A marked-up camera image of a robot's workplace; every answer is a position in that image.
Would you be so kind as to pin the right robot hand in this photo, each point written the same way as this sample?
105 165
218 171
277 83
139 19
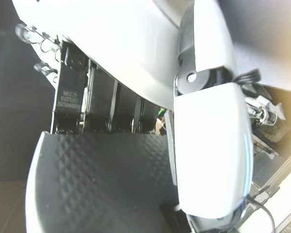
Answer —
99 182

